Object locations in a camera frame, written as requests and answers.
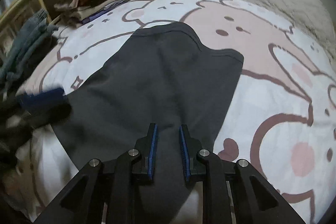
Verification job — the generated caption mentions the hanging blue jeans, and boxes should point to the hanging blue jeans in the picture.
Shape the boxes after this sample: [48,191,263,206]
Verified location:
[1,9,58,87]

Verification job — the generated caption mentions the dark grey garment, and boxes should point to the dark grey garment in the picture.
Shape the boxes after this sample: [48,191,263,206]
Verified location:
[52,22,244,223]

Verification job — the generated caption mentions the pink cartoon bear bedsheet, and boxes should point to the pink cartoon bear bedsheet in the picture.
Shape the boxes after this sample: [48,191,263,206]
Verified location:
[23,0,335,223]

